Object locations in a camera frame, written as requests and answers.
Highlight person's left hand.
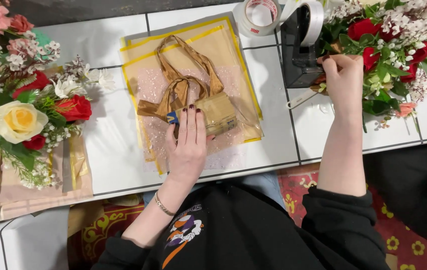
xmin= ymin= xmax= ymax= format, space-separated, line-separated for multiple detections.
xmin=165 ymin=105 xmax=216 ymax=185

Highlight person's right hand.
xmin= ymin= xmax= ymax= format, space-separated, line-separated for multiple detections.
xmin=316 ymin=54 xmax=365 ymax=115

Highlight card wound with gold ribbon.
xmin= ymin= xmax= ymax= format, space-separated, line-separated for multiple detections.
xmin=166 ymin=92 xmax=238 ymax=138

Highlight black tape dispenser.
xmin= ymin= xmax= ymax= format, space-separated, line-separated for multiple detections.
xmin=280 ymin=4 xmax=325 ymax=89

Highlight white tape roll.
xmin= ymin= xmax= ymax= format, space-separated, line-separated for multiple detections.
xmin=279 ymin=0 xmax=325 ymax=48

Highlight red rose white blossom bouquet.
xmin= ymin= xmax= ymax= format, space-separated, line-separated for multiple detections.
xmin=311 ymin=0 xmax=427 ymax=133

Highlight clear tape roll red print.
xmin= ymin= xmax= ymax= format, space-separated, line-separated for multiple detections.
xmin=234 ymin=0 xmax=282 ymax=38

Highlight yellow-edged clear wrapping sheets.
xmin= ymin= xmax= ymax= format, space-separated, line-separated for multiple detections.
xmin=120 ymin=15 xmax=264 ymax=175

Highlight gold satin ribbon bow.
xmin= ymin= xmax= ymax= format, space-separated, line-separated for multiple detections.
xmin=137 ymin=34 xmax=225 ymax=119

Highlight pink speckled wrapping sheet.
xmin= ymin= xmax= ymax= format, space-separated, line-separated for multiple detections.
xmin=136 ymin=67 xmax=248 ymax=172

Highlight person's black printed sweatshirt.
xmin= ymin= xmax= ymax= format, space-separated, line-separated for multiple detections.
xmin=91 ymin=184 xmax=391 ymax=270

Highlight red patterned rug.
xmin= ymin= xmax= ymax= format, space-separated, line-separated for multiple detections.
xmin=67 ymin=170 xmax=427 ymax=270

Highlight mixed artificial flower bouquet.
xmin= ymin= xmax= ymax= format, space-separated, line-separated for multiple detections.
xmin=0 ymin=0 xmax=116 ymax=190

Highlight gold chain bracelet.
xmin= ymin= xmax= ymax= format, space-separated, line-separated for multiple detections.
xmin=154 ymin=191 xmax=177 ymax=217

